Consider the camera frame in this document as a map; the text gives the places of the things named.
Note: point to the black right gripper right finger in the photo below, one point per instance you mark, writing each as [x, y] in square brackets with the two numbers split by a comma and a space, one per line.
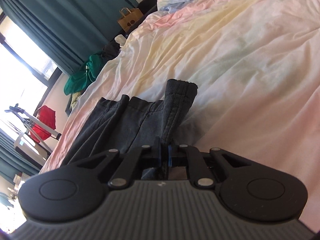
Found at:
[198, 173]

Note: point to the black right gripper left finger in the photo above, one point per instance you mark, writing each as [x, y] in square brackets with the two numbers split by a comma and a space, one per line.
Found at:
[135, 162]

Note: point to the pale green knitted garment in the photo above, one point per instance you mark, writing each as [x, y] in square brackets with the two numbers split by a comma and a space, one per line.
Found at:
[74, 99]

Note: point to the black garment on chair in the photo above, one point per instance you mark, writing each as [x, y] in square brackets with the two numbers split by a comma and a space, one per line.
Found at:
[111, 50]

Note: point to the white garment on chair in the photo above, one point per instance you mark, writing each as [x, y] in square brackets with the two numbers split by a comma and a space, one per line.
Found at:
[121, 40]

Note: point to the pastel pink bed duvet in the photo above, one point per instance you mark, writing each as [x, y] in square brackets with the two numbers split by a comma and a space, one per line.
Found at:
[256, 65]

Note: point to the brown paper bag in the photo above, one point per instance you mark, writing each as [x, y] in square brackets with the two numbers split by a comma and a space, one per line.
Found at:
[129, 17]

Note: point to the teal curtain middle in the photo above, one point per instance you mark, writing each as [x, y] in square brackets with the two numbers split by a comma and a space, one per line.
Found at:
[12, 162]

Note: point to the teal curtain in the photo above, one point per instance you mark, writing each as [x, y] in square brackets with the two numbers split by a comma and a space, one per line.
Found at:
[68, 31]
[12, 162]

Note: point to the teal curtain right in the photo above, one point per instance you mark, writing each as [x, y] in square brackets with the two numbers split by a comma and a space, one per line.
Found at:
[68, 31]

